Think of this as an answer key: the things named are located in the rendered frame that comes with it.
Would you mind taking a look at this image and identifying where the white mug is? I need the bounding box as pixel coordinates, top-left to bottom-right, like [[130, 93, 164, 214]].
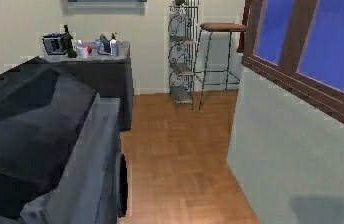
[[76, 46, 90, 59]]

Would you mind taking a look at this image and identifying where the dark grey sofa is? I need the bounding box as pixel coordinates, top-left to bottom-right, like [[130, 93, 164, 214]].
[[0, 68, 129, 224]]

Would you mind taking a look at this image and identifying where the dark grey counter cabinet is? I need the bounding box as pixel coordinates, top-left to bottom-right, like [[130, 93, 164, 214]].
[[9, 42, 134, 132]]

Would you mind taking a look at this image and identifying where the brown seat bar stool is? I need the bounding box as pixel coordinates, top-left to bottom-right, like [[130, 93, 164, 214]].
[[193, 22, 248, 111]]

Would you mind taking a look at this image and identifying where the white spray bottle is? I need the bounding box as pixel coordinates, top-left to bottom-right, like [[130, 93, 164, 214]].
[[109, 32, 120, 58]]

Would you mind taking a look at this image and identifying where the grey kettle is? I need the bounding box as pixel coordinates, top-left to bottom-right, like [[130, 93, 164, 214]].
[[96, 33, 112, 56]]

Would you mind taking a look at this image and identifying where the dark green bottle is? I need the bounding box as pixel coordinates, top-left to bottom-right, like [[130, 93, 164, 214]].
[[62, 24, 78, 59]]

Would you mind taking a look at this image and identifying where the black toaster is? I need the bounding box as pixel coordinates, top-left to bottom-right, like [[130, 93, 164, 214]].
[[42, 33, 65, 56]]

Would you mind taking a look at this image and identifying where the brown framed window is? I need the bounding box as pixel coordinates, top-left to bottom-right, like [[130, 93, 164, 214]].
[[237, 0, 344, 128]]

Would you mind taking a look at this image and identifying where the grey metal wire shelf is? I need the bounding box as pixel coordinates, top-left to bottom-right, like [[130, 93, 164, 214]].
[[167, 0, 201, 111]]

